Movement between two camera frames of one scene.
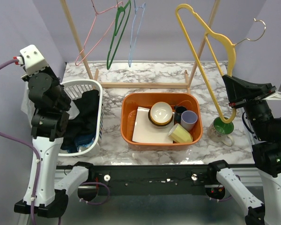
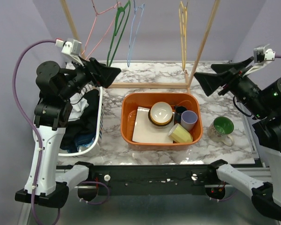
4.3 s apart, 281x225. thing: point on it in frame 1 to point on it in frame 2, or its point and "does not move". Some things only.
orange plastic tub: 130,103 does not move
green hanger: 119,17 does not move
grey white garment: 28,107 to 79,104
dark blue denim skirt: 85,139 does not move
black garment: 86,122 does not move
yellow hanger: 210,33 to 183,16
